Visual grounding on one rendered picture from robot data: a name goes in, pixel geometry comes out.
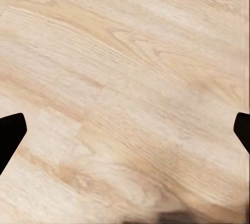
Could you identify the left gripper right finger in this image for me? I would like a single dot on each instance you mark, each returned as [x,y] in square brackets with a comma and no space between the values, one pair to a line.
[242,129]

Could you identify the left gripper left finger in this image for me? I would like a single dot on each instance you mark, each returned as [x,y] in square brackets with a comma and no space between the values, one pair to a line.
[12,130]

